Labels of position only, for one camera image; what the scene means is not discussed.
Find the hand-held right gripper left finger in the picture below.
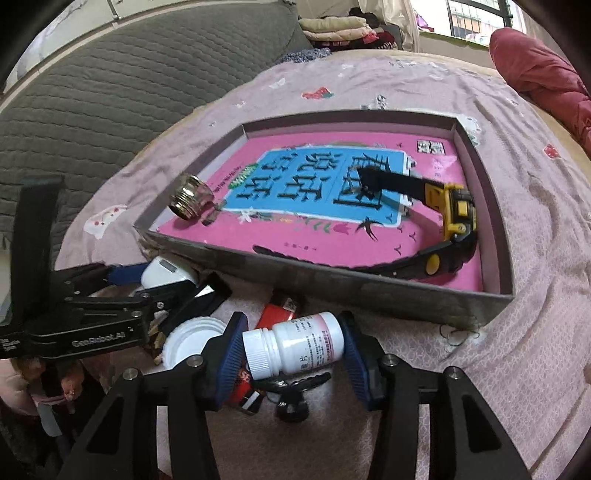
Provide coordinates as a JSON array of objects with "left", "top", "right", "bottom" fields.
[{"left": 55, "top": 311, "right": 250, "bottom": 480}]

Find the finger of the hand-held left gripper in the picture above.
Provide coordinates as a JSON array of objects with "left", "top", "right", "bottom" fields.
[
  {"left": 65, "top": 279, "right": 199, "bottom": 324},
  {"left": 51, "top": 262, "right": 144, "bottom": 296}
]

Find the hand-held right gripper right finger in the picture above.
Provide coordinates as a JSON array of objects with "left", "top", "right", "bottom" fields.
[{"left": 339, "top": 310, "right": 532, "bottom": 480}]

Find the white earbuds case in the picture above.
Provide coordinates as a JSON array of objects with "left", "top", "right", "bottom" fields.
[{"left": 140, "top": 256, "right": 199, "bottom": 291}]

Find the black lipstick tube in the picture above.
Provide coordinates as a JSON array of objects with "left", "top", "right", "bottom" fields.
[{"left": 173, "top": 272, "right": 233, "bottom": 333}]

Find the white plastic lid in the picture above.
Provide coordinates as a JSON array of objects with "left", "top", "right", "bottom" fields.
[{"left": 163, "top": 316, "right": 229, "bottom": 370}]

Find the white pill bottle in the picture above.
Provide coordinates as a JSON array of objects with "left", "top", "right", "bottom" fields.
[{"left": 242, "top": 311, "right": 346, "bottom": 381}]

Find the red and black marker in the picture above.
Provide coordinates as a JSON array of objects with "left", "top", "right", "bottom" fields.
[{"left": 226, "top": 288, "right": 305, "bottom": 414}]

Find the small black clip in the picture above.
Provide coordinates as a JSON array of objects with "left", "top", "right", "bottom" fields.
[{"left": 252, "top": 371, "right": 333, "bottom": 423}]

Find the grey cardboard box tray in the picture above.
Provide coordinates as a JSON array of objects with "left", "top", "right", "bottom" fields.
[{"left": 134, "top": 110, "right": 515, "bottom": 330}]

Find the pink clothing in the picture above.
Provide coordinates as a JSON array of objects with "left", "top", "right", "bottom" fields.
[{"left": 0, "top": 357, "right": 88, "bottom": 416}]

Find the threaded metal cap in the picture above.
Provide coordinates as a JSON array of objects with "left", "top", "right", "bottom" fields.
[{"left": 168, "top": 173, "right": 215, "bottom": 220}]

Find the pink and blue book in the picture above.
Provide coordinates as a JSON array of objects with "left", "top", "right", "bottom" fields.
[{"left": 154, "top": 131, "right": 485, "bottom": 294}]

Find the pink printed bedsheet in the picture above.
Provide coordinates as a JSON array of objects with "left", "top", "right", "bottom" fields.
[{"left": 48, "top": 51, "right": 591, "bottom": 480}]

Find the grey quilted sofa cover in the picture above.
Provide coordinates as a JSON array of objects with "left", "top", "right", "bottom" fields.
[{"left": 0, "top": 0, "right": 315, "bottom": 241}]

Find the yellow and black watch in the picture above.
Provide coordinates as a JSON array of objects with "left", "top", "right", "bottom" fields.
[{"left": 253, "top": 166, "right": 477, "bottom": 280}]

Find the dark blue knitted cloth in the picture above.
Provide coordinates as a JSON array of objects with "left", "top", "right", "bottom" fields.
[{"left": 277, "top": 48, "right": 331, "bottom": 65}]

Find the pile of folded clothes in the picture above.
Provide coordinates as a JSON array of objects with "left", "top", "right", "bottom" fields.
[{"left": 298, "top": 11, "right": 402, "bottom": 51}]

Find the red quilted blanket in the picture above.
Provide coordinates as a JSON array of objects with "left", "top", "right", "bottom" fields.
[{"left": 488, "top": 28, "right": 591, "bottom": 155}]

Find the white curtain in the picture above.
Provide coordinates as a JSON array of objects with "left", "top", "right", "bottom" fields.
[{"left": 355, "top": 0, "right": 423, "bottom": 51}]

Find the window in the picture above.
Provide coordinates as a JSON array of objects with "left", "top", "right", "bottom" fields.
[{"left": 445, "top": 0, "right": 515, "bottom": 42}]

